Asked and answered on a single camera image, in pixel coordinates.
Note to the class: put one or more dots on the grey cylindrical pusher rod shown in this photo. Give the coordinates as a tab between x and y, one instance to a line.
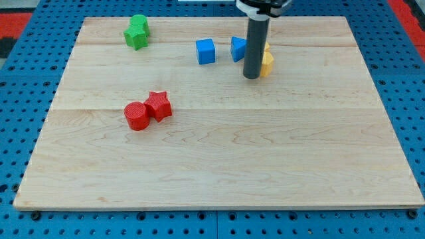
255	44

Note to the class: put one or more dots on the black white robot wrist mount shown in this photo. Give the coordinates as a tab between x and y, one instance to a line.
261	10

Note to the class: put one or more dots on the blue cube block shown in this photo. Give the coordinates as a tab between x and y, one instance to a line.
206	52

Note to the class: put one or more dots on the yellow block behind rod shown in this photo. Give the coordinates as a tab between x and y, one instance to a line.
267	47

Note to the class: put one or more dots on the blue triangular prism block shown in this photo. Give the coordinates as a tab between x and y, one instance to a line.
237	48

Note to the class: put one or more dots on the yellow hexagonal block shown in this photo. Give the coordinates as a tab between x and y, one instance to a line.
267	64

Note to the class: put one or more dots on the light wooden board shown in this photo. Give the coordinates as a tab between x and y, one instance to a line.
313	135

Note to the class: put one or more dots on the green star block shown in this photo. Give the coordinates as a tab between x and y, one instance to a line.
136	38

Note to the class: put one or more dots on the green cylinder block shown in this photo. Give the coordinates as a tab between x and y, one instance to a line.
140	22

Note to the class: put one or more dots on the red star block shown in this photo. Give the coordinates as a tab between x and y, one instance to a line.
158	105

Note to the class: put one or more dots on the red cylinder block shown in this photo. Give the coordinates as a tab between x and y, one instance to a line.
137	116

